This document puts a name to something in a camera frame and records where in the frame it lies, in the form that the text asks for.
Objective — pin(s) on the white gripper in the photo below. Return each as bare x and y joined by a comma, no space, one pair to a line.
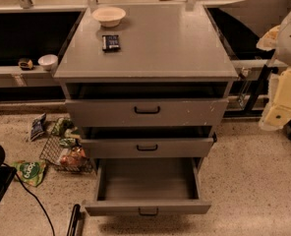
278,111

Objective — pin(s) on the grey bottom drawer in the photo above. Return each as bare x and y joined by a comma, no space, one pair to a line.
147,187

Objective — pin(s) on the grey drawer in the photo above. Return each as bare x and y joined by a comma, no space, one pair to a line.
146,142
147,187
147,104

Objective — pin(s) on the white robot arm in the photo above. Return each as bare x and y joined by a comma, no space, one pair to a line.
278,39

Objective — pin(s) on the grey middle drawer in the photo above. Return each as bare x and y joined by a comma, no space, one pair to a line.
146,142

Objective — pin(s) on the grey top drawer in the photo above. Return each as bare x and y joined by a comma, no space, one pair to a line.
147,104

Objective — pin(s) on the grey drawer cabinet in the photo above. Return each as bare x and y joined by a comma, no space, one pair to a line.
159,43

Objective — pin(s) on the black stand with tray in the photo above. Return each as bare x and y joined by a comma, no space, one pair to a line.
251,19

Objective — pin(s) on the dark snack bar packet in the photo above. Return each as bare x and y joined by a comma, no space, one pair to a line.
110,43

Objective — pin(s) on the cream paper bowl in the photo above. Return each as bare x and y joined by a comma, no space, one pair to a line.
109,17

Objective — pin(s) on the orange snack pack in basket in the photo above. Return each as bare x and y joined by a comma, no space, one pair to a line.
74,156

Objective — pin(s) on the green snack pack in basket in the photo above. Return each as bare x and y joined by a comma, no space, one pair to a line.
61,125

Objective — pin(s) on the small white cup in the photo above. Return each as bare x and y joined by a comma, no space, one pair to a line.
48,62

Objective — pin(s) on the black bar on floor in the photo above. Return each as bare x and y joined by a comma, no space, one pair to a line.
74,219

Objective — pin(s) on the blue chip bag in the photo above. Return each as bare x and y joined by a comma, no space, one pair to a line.
37,127

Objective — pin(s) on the green snack bag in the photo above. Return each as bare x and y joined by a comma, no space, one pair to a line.
30,172

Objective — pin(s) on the black wire basket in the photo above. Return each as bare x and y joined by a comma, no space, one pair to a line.
56,146

